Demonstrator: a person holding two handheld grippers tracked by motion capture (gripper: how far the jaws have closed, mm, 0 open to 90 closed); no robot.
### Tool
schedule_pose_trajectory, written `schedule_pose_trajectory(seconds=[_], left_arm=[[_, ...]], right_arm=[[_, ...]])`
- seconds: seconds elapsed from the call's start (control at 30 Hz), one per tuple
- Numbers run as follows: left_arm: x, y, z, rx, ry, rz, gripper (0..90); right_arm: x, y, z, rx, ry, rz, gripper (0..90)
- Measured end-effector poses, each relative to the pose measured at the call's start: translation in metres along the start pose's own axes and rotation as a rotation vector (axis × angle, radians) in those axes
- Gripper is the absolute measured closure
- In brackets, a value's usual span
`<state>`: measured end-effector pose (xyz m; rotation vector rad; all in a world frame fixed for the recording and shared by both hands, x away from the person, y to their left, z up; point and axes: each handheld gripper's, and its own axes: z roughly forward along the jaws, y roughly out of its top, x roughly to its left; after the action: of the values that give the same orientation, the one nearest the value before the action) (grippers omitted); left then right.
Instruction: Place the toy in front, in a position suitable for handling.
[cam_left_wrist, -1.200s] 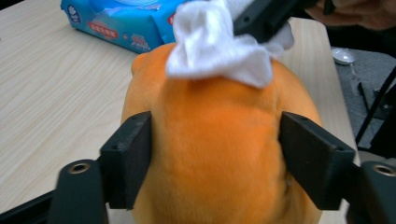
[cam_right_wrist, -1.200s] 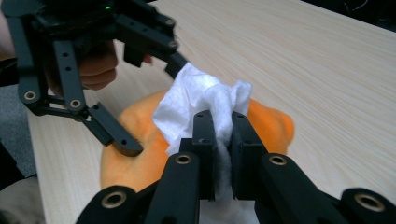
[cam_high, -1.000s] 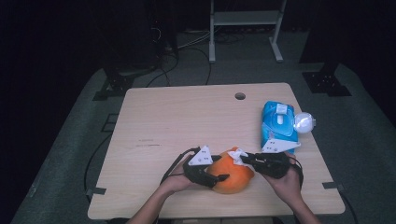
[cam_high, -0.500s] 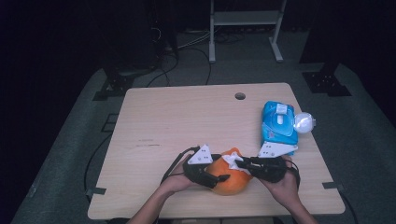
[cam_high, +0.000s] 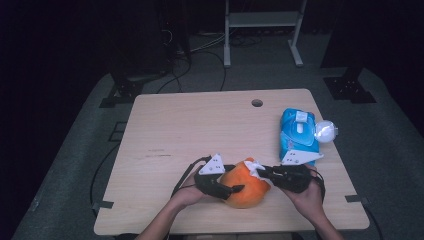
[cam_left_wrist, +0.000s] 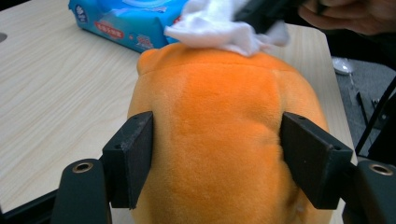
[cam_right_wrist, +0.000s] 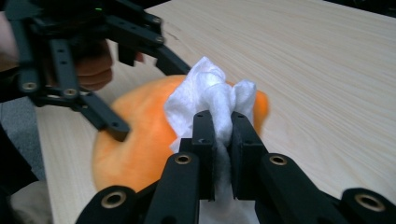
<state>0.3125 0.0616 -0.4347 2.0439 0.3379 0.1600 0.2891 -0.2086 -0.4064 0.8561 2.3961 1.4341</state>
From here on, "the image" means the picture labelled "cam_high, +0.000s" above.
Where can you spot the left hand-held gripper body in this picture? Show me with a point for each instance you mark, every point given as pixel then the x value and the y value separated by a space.
pixel 208 185

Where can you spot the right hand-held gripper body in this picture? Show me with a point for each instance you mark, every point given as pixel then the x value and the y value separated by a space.
pixel 293 178

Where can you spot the orange plush toy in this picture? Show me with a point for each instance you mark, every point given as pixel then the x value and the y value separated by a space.
pixel 245 193

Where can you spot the white wet wipe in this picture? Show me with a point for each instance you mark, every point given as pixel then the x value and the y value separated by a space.
pixel 254 168

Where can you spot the blue wet wipes pack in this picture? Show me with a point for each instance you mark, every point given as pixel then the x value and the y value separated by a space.
pixel 296 133

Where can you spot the person's left hand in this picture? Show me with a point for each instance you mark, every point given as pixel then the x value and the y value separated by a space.
pixel 186 196

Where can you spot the person's right hand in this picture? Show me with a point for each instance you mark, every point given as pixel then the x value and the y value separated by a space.
pixel 310 203

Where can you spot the black metal stand base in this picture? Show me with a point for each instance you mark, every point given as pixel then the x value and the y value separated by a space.
pixel 121 95
pixel 350 90

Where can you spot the white metal stand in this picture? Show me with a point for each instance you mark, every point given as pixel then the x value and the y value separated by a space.
pixel 261 19

